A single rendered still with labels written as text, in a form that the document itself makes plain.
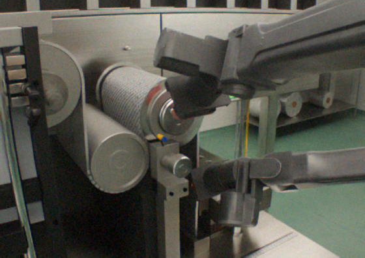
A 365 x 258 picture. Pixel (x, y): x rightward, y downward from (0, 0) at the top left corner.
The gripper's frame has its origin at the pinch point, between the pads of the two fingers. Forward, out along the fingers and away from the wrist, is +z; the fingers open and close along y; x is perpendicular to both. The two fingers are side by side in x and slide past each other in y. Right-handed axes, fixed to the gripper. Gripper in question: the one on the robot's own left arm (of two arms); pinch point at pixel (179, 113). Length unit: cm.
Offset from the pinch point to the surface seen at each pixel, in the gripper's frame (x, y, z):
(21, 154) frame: -2.9, -28.9, -5.7
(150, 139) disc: -1.7, -4.1, 6.8
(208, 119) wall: 79, 193, 288
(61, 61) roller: 11.9, -19.2, -3.5
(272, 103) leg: 15, 78, 59
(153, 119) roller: 1.0, -3.6, 3.7
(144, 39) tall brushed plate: 30.9, 11.0, 23.4
